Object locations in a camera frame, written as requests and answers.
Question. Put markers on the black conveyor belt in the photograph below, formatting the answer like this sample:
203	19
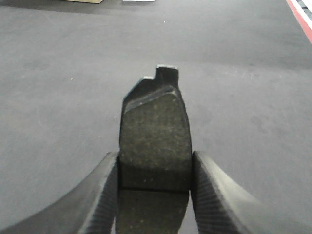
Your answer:
245	73

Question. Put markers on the grey brake pad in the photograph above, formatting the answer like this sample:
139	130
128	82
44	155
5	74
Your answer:
155	156

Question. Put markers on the red conveyor side rail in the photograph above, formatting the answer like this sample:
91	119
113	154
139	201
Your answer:
302	10

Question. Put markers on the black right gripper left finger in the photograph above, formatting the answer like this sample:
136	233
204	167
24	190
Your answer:
89	208

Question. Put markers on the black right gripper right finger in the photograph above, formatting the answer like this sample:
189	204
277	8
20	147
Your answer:
221	206

